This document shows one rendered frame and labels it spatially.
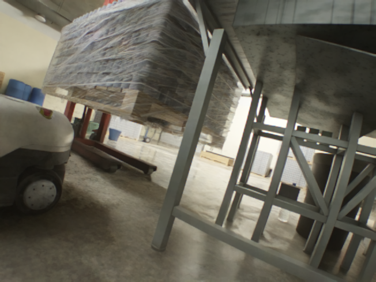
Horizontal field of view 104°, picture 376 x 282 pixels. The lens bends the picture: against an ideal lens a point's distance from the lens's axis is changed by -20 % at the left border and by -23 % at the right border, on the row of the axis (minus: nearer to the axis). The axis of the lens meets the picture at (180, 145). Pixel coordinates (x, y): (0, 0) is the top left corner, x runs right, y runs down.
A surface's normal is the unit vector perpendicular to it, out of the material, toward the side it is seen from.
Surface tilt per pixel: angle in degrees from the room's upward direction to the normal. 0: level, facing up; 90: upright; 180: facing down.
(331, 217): 90
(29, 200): 90
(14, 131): 90
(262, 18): 90
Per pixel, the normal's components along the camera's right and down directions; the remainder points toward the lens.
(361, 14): -0.53, -0.15
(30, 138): 0.82, 0.25
